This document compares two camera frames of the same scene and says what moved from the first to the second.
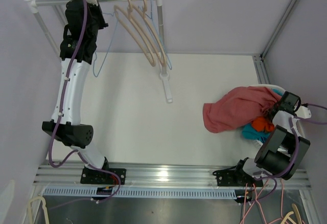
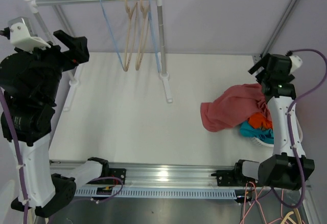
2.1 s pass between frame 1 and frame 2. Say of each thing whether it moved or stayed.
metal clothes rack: stayed
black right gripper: moved
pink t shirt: stayed
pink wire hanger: stayed
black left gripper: moved
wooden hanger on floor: stayed
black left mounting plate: stayed
